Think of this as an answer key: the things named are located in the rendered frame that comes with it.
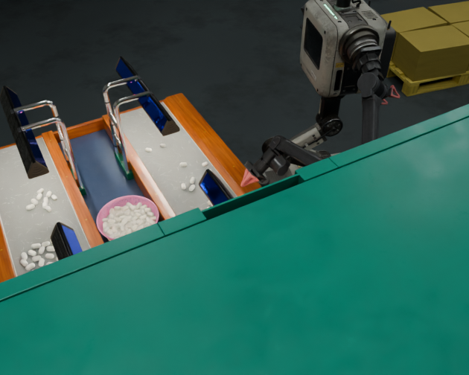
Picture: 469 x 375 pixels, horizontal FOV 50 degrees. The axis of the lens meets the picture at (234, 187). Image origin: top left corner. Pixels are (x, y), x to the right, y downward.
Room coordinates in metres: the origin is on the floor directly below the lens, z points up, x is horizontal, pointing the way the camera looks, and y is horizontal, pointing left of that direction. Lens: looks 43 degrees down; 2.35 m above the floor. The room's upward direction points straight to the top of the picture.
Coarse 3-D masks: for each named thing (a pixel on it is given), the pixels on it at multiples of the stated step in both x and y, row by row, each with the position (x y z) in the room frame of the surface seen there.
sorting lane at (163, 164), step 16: (128, 112) 2.31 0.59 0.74; (144, 112) 2.31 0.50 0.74; (128, 128) 2.17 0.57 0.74; (144, 128) 2.17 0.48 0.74; (144, 144) 2.03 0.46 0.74; (176, 144) 2.03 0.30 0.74; (192, 144) 2.03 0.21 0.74; (144, 160) 1.90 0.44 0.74; (160, 160) 1.90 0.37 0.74; (176, 160) 1.90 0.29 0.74; (192, 160) 1.90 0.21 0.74; (208, 160) 1.90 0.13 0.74; (160, 176) 1.78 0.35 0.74; (176, 176) 1.78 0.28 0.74; (192, 176) 1.78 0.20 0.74; (176, 192) 1.67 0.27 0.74; (192, 192) 1.67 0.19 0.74; (176, 208) 1.57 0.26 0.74; (192, 208) 1.57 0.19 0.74
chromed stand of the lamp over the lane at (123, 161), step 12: (108, 84) 1.99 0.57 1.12; (120, 84) 2.01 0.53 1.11; (108, 96) 1.99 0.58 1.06; (132, 96) 1.89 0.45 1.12; (144, 96) 1.91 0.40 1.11; (108, 108) 1.98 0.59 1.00; (120, 120) 1.85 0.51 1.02; (120, 132) 1.85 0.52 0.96; (120, 144) 1.89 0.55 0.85; (120, 156) 1.96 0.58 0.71
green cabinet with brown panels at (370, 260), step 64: (448, 128) 0.76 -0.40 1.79; (256, 192) 0.59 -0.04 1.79; (320, 192) 0.59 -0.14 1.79; (384, 192) 0.58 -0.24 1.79; (448, 192) 0.58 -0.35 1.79; (128, 256) 0.46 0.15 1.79; (192, 256) 0.46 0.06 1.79; (256, 256) 0.45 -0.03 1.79; (320, 256) 0.45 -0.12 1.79; (384, 256) 0.45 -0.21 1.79; (448, 256) 0.45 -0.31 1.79; (0, 320) 0.35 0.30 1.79; (64, 320) 0.35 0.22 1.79; (128, 320) 0.35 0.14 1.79; (192, 320) 0.35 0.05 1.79; (256, 320) 0.35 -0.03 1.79; (320, 320) 0.35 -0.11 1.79; (384, 320) 0.35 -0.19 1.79; (448, 320) 0.35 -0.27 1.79
